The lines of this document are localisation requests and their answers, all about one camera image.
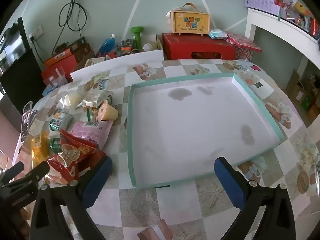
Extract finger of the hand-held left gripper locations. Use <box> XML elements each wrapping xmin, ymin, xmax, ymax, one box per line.
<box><xmin>24</xmin><ymin>160</ymin><xmax>50</xmax><ymax>183</ymax></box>

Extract patterned checkered tablecloth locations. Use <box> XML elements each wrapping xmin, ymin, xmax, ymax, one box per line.
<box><xmin>15</xmin><ymin>59</ymin><xmax>320</xmax><ymax>240</ymax></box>

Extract red patterned flat box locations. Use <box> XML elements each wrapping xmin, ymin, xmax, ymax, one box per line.
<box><xmin>226</xmin><ymin>32</ymin><xmax>263</xmax><ymax>53</ymax></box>

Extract white shelf unit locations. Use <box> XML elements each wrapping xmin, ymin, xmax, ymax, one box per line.
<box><xmin>245</xmin><ymin>7</ymin><xmax>320</xmax><ymax>90</ymax></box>

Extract pink snack packet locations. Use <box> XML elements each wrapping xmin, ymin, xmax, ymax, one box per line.
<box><xmin>69</xmin><ymin>120</ymin><xmax>114</xmax><ymax>151</ymax></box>

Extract black cabinet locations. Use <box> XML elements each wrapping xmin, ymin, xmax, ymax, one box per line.
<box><xmin>0</xmin><ymin>47</ymin><xmax>46</xmax><ymax>115</ymax></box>

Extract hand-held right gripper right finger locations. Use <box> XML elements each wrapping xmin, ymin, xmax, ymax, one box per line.
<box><xmin>214</xmin><ymin>156</ymin><xmax>296</xmax><ymax>240</ymax></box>

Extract blue bottle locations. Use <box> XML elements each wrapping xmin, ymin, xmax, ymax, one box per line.
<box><xmin>96</xmin><ymin>33</ymin><xmax>118</xmax><ymax>55</ymax></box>

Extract white printed card box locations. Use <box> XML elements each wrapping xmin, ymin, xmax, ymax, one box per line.
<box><xmin>84</xmin><ymin>57</ymin><xmax>105</xmax><ymax>67</ymax></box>

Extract white wall socket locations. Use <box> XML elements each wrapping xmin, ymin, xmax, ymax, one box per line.
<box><xmin>29</xmin><ymin>25</ymin><xmax>43</xmax><ymax>42</ymax></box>

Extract red gift box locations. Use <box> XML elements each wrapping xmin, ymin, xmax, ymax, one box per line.
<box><xmin>41</xmin><ymin>55</ymin><xmax>78</xmax><ymax>83</ymax></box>

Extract orange box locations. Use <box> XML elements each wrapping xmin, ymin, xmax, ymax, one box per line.
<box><xmin>44</xmin><ymin>50</ymin><xmax>73</xmax><ymax>67</ymax></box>

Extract orange pudding cup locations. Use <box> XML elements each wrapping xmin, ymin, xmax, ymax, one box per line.
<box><xmin>96</xmin><ymin>99</ymin><xmax>119</xmax><ymax>122</ymax></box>

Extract pale yellow pudding cup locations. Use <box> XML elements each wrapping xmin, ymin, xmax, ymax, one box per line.
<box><xmin>61</xmin><ymin>90</ymin><xmax>84</xmax><ymax>108</ymax></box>

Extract clear plastic box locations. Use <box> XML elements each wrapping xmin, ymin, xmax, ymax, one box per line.
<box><xmin>44</xmin><ymin>67</ymin><xmax>67</xmax><ymax>88</ymax></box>

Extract green dumbbell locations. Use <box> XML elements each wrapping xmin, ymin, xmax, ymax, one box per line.
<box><xmin>130</xmin><ymin>26</ymin><xmax>143</xmax><ymax>52</ymax></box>

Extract light blue wet wipes pack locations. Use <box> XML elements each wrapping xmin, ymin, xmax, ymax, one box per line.
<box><xmin>209</xmin><ymin>29</ymin><xmax>228</xmax><ymax>40</ymax></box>

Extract row of colourful shelf packets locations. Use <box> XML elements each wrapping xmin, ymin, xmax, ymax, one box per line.
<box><xmin>274</xmin><ymin>0</ymin><xmax>320</xmax><ymax>40</ymax></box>

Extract black television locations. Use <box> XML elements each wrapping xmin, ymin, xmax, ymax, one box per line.
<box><xmin>0</xmin><ymin>17</ymin><xmax>27</xmax><ymax>75</ymax></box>

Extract white tray with teal rim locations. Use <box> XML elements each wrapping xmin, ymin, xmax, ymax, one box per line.
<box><xmin>126</xmin><ymin>72</ymin><xmax>285</xmax><ymax>188</ymax></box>

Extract red snack packet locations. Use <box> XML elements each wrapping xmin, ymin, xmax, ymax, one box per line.
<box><xmin>47</xmin><ymin>130</ymin><xmax>107</xmax><ymax>183</ymax></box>

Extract silver foil snack packet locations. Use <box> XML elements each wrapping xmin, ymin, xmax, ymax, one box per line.
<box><xmin>82</xmin><ymin>90</ymin><xmax>114</xmax><ymax>111</ymax></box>

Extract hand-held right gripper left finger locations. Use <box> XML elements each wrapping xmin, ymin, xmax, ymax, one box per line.
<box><xmin>30</xmin><ymin>155</ymin><xmax>113</xmax><ymax>240</ymax></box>

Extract black cables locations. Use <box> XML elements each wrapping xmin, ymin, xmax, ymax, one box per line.
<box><xmin>51</xmin><ymin>0</ymin><xmax>88</xmax><ymax>55</ymax></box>

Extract pile of colourful toys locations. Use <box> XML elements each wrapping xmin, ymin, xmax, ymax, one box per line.
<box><xmin>110</xmin><ymin>39</ymin><xmax>137</xmax><ymax>55</ymax></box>

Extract red cardboard box with slot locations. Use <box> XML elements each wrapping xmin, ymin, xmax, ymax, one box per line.
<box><xmin>162</xmin><ymin>32</ymin><xmax>237</xmax><ymax>60</ymax></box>

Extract cardboard boxes on floor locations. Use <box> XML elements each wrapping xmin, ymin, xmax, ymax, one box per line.
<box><xmin>285</xmin><ymin>69</ymin><xmax>320</xmax><ymax>123</ymax></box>

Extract yellow snack packet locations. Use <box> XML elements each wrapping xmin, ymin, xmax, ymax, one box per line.
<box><xmin>29</xmin><ymin>130</ymin><xmax>51</xmax><ymax>166</ymax></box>

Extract yellow gift box with handle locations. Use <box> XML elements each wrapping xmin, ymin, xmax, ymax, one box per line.
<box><xmin>170</xmin><ymin>3</ymin><xmax>211</xmax><ymax>35</ymax></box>

